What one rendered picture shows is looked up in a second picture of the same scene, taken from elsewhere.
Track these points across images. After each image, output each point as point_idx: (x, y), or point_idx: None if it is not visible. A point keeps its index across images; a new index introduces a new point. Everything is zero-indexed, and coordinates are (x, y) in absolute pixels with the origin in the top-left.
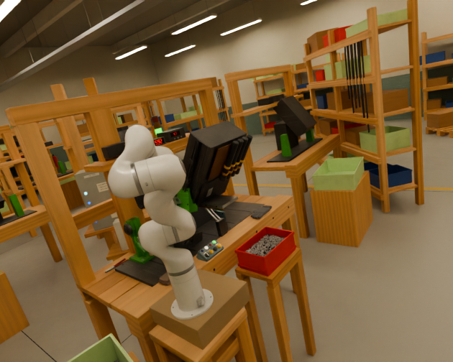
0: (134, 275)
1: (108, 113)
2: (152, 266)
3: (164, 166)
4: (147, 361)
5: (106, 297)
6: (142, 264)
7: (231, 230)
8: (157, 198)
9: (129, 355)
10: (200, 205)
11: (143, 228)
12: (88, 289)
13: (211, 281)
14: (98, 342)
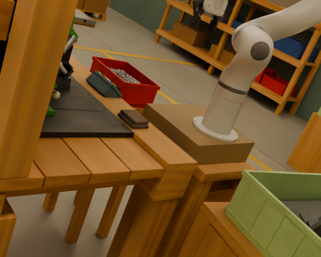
0: (83, 130)
1: None
2: (73, 114)
3: None
4: (151, 233)
5: (110, 168)
6: (54, 116)
7: None
8: None
9: (209, 204)
10: None
11: (270, 37)
12: (48, 174)
13: (184, 111)
14: (255, 179)
